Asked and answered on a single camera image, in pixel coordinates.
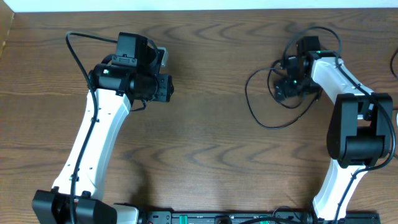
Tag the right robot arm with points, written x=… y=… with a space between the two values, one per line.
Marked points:
x=360 y=130

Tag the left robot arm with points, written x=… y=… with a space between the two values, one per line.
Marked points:
x=132 y=73

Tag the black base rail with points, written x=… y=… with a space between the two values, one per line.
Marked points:
x=248 y=217

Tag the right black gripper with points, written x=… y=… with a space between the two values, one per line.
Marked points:
x=283 y=89

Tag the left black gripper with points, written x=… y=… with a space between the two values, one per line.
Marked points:
x=165 y=91

